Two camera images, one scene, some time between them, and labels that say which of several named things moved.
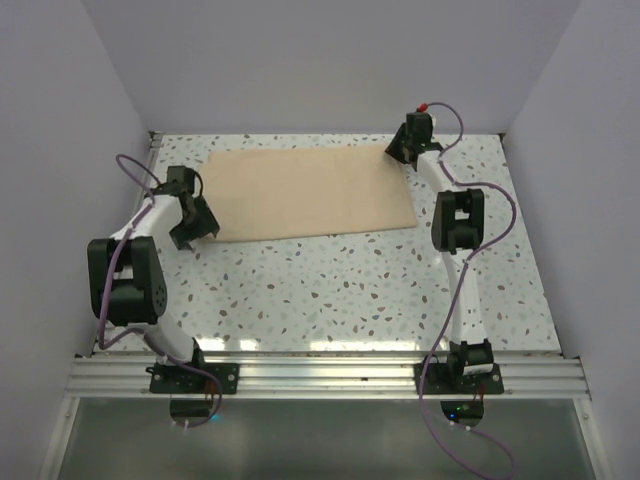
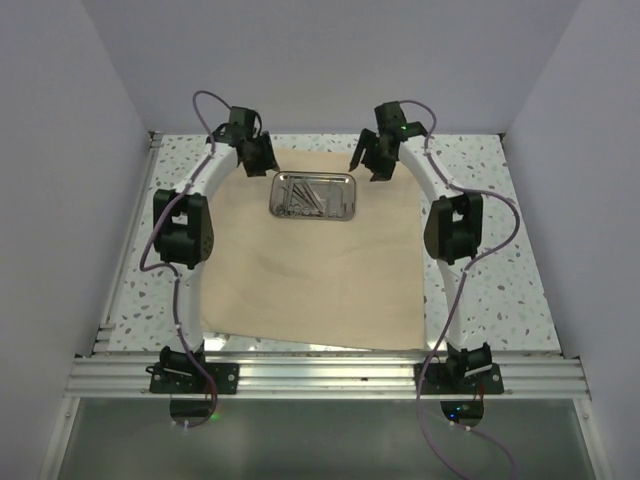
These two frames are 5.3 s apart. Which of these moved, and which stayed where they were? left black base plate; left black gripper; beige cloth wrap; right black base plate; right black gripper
Moved: left black gripper; right black gripper; beige cloth wrap
Stayed: left black base plate; right black base plate
